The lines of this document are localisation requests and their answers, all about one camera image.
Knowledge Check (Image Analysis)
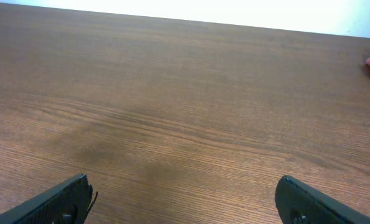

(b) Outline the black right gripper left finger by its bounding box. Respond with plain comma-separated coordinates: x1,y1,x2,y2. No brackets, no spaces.
0,174,93,224

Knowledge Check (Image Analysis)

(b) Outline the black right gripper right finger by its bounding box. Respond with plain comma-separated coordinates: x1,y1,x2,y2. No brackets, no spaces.
275,175,370,224

